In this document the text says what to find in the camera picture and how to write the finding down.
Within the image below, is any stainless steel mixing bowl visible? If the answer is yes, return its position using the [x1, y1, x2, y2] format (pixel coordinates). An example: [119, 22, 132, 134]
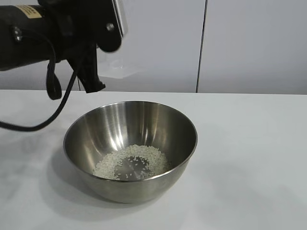
[63, 100, 199, 204]

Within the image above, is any thick black round cable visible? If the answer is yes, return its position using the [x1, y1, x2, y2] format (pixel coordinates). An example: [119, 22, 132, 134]
[0, 67, 80, 132]

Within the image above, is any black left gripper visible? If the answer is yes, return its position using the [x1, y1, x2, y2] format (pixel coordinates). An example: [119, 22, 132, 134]
[38, 0, 107, 94]

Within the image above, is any black flat ribbon cable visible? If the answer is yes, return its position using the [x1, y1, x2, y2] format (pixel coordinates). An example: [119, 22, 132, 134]
[14, 26, 63, 101]

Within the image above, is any white uncooked rice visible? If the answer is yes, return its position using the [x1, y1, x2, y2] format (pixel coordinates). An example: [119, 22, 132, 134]
[92, 144, 171, 181]

